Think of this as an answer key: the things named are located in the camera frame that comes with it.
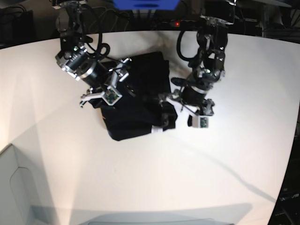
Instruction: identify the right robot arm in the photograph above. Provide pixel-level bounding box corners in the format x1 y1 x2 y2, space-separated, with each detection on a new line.
52 0 131 109

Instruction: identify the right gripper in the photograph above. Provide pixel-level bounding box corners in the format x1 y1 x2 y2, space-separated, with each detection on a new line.
79 58 136 107

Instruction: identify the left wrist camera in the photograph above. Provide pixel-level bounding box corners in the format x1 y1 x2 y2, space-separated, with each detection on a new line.
192 115 209 128

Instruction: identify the blue plastic bin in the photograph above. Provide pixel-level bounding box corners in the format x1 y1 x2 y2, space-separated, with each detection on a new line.
113 0 180 10

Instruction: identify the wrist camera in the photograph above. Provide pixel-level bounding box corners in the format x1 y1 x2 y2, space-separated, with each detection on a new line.
192 115 209 128
103 87 122 106

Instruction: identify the black power strip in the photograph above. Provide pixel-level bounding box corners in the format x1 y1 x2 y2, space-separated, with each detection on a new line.
154 20 201 31

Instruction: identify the white shirt label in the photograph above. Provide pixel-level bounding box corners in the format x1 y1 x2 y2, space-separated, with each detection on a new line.
151 126 164 133

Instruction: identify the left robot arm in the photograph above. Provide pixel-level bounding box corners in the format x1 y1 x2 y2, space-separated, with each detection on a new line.
160 0 236 128

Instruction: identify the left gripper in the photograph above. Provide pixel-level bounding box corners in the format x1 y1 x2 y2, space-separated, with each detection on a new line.
158 86 215 130

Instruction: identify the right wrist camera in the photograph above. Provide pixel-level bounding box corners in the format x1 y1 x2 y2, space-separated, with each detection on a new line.
103 87 122 106

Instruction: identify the black T-shirt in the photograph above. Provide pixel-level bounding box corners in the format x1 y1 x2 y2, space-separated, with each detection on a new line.
89 52 171 141

